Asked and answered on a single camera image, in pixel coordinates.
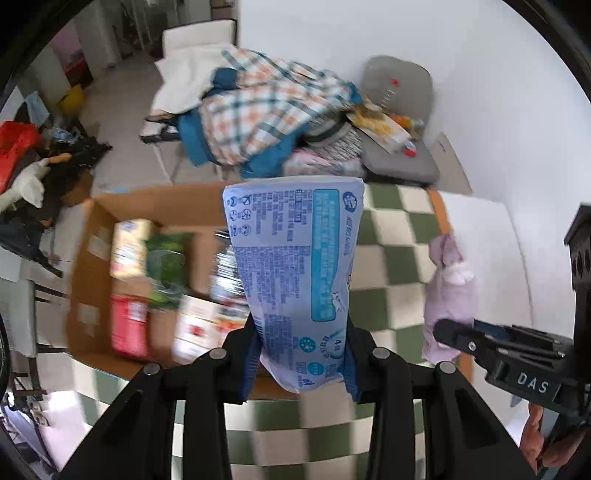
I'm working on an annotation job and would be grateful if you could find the black folded stroller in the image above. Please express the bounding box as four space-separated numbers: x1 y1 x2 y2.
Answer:
0 209 63 278

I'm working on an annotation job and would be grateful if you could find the white red carton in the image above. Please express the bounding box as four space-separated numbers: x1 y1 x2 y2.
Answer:
171 295 249 364

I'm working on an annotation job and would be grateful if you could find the purple soft cloth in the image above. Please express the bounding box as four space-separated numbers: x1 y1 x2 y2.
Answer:
422 233 478 365

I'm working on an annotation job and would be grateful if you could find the plaid blanket pile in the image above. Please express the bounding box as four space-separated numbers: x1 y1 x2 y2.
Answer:
177 47 363 178

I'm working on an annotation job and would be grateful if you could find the yellow bin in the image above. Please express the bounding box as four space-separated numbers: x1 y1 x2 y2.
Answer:
58 84 86 118

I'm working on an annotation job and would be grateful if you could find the green wet wipes pack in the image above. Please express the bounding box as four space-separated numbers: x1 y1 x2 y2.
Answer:
146 232 193 310

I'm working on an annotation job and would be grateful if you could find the red snack pack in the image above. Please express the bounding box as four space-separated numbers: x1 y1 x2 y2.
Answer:
111 295 148 360

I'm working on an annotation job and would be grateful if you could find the black snack bag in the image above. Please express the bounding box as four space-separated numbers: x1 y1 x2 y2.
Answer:
209 230 246 305

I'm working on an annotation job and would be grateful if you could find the light blue tissue pack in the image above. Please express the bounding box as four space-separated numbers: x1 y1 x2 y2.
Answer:
222 176 365 394

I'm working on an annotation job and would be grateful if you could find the person's right hand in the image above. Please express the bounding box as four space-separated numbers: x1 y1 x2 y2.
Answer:
519 403 583 474

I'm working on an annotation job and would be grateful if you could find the white chair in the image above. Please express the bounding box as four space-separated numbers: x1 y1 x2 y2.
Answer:
1 279 67 359

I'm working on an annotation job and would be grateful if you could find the brown cardboard box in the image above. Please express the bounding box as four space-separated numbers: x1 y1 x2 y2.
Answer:
65 181 297 400

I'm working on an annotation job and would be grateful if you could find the white folding bed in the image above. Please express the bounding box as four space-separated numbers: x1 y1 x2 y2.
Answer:
140 19 236 144

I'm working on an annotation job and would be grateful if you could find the yellow snack package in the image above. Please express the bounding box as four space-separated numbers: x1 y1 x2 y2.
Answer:
347 103 411 154

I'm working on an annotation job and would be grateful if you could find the black white patterned hat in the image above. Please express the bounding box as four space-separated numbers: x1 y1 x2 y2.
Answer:
301 116 363 161

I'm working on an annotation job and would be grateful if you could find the green white checkered mat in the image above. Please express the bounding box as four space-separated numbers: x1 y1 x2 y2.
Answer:
88 186 445 479

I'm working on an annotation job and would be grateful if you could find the white pillow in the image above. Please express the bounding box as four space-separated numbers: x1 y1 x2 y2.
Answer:
150 43 233 115

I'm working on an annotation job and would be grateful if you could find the red plastic bag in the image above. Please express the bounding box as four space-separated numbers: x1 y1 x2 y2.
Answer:
0 121 42 193

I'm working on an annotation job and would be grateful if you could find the beige Vinda tissue pack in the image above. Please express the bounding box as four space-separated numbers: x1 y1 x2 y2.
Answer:
110 219 154 279

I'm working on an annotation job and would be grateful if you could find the white goose plush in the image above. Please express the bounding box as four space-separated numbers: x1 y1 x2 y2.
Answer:
0 153 72 213

